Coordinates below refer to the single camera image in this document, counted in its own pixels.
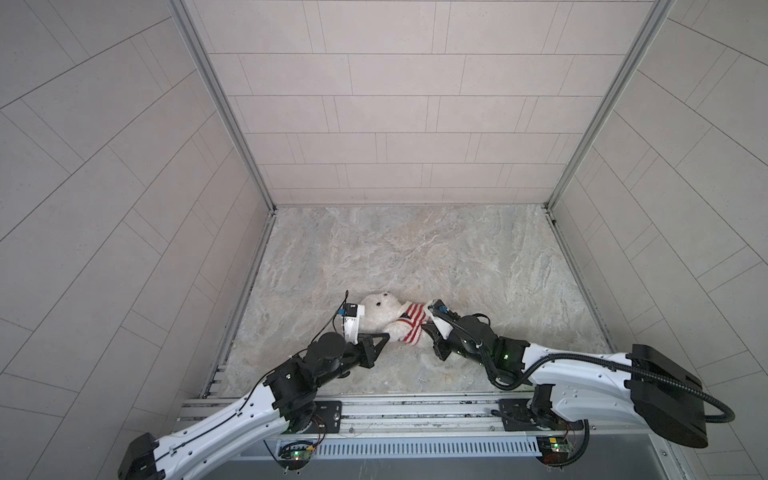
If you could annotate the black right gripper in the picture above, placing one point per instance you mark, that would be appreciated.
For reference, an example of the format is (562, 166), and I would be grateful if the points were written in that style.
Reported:
(438, 341)

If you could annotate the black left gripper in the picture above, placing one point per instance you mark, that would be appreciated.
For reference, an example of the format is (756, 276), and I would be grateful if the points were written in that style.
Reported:
(368, 355)

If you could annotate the white plush teddy bear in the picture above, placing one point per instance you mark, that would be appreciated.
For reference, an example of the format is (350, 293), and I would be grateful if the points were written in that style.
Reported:
(381, 312)

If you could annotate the red white striped shirt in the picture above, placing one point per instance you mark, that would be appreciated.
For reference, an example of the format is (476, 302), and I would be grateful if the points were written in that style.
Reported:
(410, 325)

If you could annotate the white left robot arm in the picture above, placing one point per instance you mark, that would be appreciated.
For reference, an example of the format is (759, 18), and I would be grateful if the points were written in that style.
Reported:
(283, 401)

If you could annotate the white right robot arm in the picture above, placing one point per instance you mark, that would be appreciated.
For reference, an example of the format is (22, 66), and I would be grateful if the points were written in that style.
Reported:
(642, 387)

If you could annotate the left green circuit board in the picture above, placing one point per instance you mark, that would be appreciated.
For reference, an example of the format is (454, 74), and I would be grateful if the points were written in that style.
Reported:
(294, 456)

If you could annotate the green circuit board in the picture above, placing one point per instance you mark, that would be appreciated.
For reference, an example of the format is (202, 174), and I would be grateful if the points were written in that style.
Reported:
(294, 456)
(554, 449)

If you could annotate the right green circuit board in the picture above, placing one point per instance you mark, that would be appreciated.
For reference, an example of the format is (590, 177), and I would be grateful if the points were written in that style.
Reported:
(554, 449)

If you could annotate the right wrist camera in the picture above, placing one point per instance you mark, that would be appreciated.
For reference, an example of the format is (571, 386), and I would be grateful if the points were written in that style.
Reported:
(440, 318)

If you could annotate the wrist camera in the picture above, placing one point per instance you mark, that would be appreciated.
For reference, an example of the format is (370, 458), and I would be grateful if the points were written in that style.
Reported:
(351, 314)
(440, 318)

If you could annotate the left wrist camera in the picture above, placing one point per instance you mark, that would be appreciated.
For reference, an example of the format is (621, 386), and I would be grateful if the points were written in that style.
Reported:
(351, 314)

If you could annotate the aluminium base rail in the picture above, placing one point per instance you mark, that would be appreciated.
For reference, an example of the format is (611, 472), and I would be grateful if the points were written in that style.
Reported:
(446, 426)

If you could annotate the aluminium corner post left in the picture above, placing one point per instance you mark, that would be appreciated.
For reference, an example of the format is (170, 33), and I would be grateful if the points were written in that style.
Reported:
(180, 13)

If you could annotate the aluminium corner post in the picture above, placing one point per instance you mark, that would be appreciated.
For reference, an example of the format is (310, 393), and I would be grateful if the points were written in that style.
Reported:
(180, 13)
(648, 31)

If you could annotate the aluminium corner post right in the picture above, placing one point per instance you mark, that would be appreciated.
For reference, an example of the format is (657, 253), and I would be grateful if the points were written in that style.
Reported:
(648, 31)

